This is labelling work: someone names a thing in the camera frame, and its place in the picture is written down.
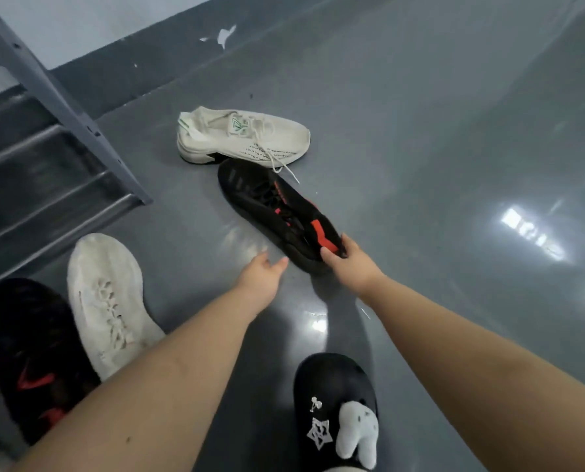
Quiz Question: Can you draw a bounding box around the person's right hand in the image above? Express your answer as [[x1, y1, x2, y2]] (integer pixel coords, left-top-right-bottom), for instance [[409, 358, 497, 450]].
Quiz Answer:
[[320, 234, 387, 303]]

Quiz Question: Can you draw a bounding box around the white mesh sneaker black label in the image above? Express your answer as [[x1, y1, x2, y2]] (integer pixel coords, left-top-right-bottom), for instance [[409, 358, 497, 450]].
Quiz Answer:
[[67, 233, 166, 382]]

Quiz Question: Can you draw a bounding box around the person's left forearm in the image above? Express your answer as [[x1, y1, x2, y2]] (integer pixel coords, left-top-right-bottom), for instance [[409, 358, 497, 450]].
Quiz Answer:
[[12, 289, 252, 472]]

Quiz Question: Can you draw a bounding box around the white knit sneaker green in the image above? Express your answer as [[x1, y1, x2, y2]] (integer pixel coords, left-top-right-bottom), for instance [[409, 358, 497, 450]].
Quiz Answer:
[[176, 106, 311, 185]]

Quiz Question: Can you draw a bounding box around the person's left hand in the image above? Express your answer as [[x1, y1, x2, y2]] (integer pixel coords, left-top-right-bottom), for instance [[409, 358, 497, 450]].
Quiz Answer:
[[233, 251, 290, 323]]

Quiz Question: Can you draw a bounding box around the black sneaker red stripe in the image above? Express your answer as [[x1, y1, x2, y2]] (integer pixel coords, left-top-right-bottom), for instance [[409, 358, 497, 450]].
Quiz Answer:
[[217, 158, 348, 277], [0, 277, 102, 446]]

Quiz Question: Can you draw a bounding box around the grey metal shoe rack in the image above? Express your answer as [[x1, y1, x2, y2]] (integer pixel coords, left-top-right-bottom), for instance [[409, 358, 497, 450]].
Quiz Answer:
[[0, 0, 153, 296]]

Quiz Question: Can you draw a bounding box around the person's right black clog slipper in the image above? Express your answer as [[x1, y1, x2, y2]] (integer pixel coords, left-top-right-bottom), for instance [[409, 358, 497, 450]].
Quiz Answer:
[[293, 352, 380, 472]]

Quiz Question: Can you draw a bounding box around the person's right forearm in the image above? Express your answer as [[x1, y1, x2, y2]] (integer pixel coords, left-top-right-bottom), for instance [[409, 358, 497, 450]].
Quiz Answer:
[[363, 277, 585, 472]]

